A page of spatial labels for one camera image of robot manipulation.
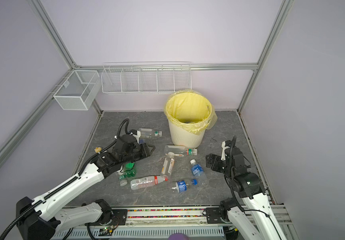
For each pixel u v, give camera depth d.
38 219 0.38
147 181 0.80
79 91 1.03
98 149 0.96
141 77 0.97
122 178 0.83
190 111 0.99
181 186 0.78
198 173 0.84
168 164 0.87
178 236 0.70
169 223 0.73
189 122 0.75
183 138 0.94
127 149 0.57
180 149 0.96
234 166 0.51
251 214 0.46
